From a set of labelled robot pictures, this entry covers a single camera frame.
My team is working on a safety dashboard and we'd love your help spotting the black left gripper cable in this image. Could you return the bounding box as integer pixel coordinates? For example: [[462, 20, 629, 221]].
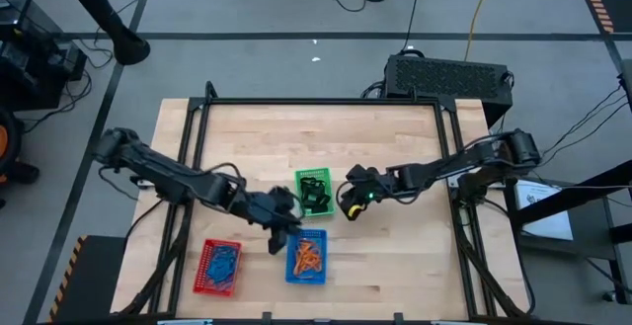
[[204, 161, 248, 203]]

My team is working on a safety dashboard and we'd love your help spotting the black equipment stack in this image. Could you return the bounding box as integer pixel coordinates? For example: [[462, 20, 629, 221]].
[[0, 0, 89, 112]]

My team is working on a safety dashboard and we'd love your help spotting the black arm base cable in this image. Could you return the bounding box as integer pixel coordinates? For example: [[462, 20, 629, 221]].
[[121, 195, 167, 247]]

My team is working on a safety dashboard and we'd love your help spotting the yellow floor cable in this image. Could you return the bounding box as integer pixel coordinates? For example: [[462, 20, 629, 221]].
[[463, 0, 497, 62]]

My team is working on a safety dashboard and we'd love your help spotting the black floor cable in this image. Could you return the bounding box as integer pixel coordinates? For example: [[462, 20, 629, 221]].
[[399, 0, 425, 54]]

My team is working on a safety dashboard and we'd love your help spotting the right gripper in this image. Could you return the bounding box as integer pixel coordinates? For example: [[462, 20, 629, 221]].
[[338, 164, 397, 222]]

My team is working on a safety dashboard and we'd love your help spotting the black cable bundle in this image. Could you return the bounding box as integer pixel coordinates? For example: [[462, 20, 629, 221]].
[[537, 83, 632, 169], [19, 65, 116, 134]]

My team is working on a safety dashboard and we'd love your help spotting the white paper sheet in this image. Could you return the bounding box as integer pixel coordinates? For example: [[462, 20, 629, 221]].
[[514, 179, 576, 242]]

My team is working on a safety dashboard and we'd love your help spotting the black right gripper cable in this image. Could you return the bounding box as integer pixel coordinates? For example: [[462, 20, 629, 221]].
[[335, 179, 353, 207]]

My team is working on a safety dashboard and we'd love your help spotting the green plastic basket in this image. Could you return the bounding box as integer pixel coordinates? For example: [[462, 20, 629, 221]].
[[293, 167, 337, 218]]

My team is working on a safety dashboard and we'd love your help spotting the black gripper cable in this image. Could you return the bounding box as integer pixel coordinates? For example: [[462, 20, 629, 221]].
[[335, 179, 353, 207], [204, 161, 248, 203]]

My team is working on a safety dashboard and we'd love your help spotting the black metal stand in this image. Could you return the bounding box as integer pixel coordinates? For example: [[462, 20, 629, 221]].
[[503, 159, 632, 306]]

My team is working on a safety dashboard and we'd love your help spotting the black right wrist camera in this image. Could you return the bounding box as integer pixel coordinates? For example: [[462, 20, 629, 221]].
[[345, 164, 369, 184]]

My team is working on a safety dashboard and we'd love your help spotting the red plastic basket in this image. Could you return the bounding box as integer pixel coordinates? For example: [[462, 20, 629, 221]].
[[193, 238, 243, 297]]

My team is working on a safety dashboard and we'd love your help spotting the black pole stand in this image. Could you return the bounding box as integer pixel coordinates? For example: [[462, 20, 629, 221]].
[[51, 0, 152, 67]]

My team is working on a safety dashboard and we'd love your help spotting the blue plastic basket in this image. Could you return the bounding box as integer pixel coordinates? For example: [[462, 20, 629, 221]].
[[284, 228, 329, 285]]

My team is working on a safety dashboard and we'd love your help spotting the black perforated computer case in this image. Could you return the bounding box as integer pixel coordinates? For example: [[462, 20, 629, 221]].
[[383, 53, 514, 117]]

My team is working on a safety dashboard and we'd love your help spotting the orange black wheeled device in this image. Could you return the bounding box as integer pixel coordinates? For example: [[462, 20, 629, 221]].
[[0, 105, 41, 186]]

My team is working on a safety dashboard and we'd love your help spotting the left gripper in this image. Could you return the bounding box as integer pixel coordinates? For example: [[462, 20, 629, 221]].
[[244, 185, 305, 230]]

